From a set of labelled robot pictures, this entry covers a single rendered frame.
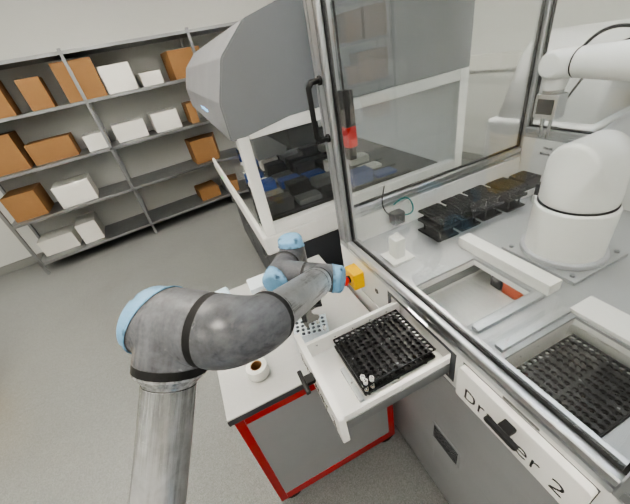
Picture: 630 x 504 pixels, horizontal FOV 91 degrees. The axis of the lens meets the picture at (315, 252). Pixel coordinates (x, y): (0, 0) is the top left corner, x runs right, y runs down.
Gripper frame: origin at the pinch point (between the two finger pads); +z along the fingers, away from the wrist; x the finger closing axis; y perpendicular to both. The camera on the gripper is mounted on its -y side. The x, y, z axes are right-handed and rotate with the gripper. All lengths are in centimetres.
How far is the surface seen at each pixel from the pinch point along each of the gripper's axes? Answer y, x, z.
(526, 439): 41, -54, -9
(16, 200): -276, 257, -3
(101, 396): -145, 57, 81
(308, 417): -6.2, -19.6, 26.1
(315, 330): 2.9, -3.3, 2.1
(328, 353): 5.8, -17.6, -2.2
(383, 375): 18.9, -31.3, -5.6
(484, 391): 38, -44, -11
